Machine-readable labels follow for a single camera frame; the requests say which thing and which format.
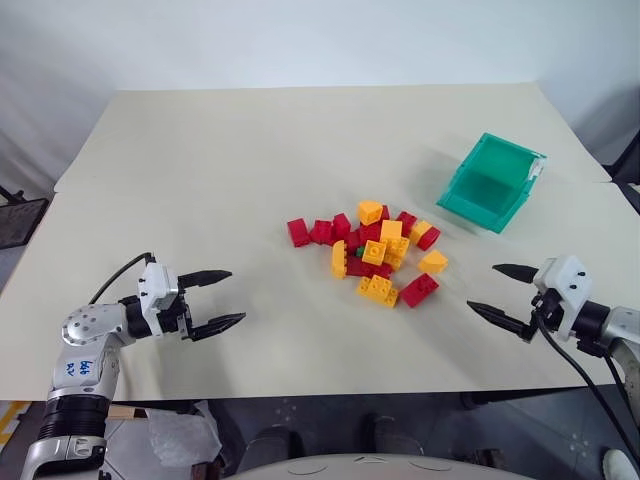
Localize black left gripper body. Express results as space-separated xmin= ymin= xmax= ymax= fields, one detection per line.
xmin=158 ymin=286 xmax=198 ymax=344

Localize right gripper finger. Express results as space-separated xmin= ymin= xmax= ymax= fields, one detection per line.
xmin=465 ymin=299 xmax=535 ymax=344
xmin=491 ymin=263 xmax=540 ymax=287

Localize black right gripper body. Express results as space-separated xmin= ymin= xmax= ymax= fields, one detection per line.
xmin=528 ymin=286 xmax=562 ymax=333

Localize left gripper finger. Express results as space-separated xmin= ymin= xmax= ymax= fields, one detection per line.
xmin=178 ymin=269 xmax=234 ymax=292
xmin=190 ymin=312 xmax=248 ymax=343

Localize green plastic bin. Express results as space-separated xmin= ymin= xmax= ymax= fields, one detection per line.
xmin=435 ymin=131 xmax=548 ymax=236

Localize yellow rounded block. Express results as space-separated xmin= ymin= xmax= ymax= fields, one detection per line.
xmin=417 ymin=249 xmax=450 ymax=276
xmin=356 ymin=199 xmax=385 ymax=227

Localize red toy brick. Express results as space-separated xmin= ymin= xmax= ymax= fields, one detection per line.
xmin=397 ymin=272 xmax=441 ymax=310

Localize wooden strip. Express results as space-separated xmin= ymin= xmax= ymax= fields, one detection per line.
xmin=106 ymin=405 xmax=152 ymax=422

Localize clear plastic bag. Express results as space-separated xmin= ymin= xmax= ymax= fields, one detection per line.
xmin=148 ymin=398 xmax=224 ymax=469

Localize yellow plastic building bricks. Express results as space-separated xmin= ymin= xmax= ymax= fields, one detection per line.
xmin=355 ymin=274 xmax=401 ymax=308

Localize yellow curved toy brick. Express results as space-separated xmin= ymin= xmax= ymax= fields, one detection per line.
xmin=330 ymin=239 xmax=349 ymax=281

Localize white shoe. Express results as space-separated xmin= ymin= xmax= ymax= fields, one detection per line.
xmin=601 ymin=448 xmax=640 ymax=480

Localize black mesh stand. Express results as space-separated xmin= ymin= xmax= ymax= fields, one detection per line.
xmin=0 ymin=185 xmax=50 ymax=251

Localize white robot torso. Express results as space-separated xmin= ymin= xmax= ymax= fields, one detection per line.
xmin=233 ymin=451 xmax=506 ymax=480

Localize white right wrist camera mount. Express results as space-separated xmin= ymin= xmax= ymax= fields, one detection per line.
xmin=532 ymin=254 xmax=594 ymax=342

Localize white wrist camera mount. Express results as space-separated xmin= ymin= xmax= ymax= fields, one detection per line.
xmin=138 ymin=262 xmax=181 ymax=338
xmin=532 ymin=254 xmax=594 ymax=342

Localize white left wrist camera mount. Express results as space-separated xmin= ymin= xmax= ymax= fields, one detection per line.
xmin=138 ymin=262 xmax=181 ymax=338

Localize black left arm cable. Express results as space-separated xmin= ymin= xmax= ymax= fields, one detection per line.
xmin=88 ymin=252 xmax=154 ymax=306

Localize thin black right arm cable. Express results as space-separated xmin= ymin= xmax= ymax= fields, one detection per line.
xmin=603 ymin=349 xmax=640 ymax=436

